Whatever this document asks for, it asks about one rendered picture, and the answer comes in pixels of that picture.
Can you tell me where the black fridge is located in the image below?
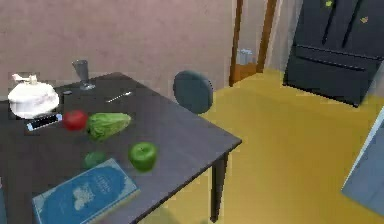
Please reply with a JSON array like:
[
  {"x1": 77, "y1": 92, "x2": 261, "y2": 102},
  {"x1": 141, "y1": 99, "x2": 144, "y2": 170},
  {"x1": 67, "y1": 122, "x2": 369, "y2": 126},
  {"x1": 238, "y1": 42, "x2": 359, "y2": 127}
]
[{"x1": 283, "y1": 0, "x2": 384, "y2": 108}]

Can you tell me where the brown door frame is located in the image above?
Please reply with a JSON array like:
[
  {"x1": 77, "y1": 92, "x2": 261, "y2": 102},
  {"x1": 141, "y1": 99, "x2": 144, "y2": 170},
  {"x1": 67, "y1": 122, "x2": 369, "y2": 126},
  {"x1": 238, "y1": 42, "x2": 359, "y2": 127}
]
[{"x1": 228, "y1": 0, "x2": 278, "y2": 88}]

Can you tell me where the black mobile phone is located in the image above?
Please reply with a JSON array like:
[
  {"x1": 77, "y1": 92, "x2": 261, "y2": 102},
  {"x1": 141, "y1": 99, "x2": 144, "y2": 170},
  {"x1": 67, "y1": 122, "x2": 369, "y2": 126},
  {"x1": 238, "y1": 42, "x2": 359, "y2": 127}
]
[{"x1": 26, "y1": 113, "x2": 64, "y2": 132}]

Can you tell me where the red tomato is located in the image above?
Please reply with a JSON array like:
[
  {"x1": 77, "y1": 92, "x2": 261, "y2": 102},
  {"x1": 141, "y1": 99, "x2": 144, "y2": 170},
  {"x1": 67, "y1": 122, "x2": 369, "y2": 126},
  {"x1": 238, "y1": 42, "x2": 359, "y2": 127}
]
[{"x1": 62, "y1": 109, "x2": 89, "y2": 132}]

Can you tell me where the green apple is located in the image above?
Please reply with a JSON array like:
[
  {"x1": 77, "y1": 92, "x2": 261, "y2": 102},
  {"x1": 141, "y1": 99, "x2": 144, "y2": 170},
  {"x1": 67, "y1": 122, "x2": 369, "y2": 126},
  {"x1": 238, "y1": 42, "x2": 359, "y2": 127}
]
[{"x1": 128, "y1": 141, "x2": 159, "y2": 174}]

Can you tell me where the blue-grey cabinet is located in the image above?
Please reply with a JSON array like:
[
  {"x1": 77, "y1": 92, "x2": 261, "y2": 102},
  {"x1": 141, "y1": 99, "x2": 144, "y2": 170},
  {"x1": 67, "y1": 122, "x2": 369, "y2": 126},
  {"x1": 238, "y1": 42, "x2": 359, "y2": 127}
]
[{"x1": 340, "y1": 105, "x2": 384, "y2": 218}]

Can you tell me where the white lidded pot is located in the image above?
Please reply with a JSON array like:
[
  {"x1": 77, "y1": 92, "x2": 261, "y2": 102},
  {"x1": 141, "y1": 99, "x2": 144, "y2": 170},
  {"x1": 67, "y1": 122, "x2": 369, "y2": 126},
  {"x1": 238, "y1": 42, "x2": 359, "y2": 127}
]
[{"x1": 7, "y1": 73, "x2": 61, "y2": 120}]

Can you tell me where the small dark green bowl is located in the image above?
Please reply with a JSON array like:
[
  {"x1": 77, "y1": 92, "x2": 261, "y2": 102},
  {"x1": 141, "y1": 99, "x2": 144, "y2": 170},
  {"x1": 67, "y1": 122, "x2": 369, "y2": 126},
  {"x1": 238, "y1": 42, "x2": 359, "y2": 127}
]
[{"x1": 82, "y1": 151, "x2": 108, "y2": 170}]

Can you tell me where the blue book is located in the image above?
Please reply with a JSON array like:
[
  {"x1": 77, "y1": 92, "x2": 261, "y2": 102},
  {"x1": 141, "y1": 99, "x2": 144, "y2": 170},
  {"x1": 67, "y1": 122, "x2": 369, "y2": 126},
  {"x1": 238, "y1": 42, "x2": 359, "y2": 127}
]
[{"x1": 31, "y1": 157, "x2": 141, "y2": 224}]

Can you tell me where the black fridge drawer handle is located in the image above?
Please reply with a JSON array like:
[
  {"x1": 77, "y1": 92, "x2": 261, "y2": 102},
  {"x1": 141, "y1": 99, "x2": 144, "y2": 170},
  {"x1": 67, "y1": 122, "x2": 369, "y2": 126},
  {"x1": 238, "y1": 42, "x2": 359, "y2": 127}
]
[{"x1": 298, "y1": 54, "x2": 367, "y2": 72}]

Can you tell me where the clear drinking glass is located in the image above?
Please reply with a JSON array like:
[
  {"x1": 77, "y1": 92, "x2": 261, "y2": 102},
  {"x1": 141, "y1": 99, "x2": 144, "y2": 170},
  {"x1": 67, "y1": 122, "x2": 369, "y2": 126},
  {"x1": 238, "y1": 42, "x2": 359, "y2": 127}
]
[{"x1": 71, "y1": 59, "x2": 97, "y2": 92}]

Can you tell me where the dark grey table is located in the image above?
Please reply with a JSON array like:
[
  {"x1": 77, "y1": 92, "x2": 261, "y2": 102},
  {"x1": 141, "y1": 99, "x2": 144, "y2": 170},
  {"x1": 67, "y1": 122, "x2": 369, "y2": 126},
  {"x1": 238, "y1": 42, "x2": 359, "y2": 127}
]
[{"x1": 0, "y1": 71, "x2": 243, "y2": 224}]

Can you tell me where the blue-grey round chair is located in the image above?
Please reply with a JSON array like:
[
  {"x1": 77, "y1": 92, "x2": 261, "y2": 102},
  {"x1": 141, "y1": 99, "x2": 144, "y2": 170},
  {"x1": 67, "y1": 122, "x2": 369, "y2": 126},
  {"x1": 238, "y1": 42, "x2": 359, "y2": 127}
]
[{"x1": 172, "y1": 69, "x2": 215, "y2": 115}]

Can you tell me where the green lettuce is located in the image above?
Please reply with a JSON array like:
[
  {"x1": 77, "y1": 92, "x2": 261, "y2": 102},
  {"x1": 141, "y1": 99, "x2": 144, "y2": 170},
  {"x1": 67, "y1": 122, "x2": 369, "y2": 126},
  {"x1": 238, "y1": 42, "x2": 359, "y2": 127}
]
[{"x1": 86, "y1": 112, "x2": 133, "y2": 143}]

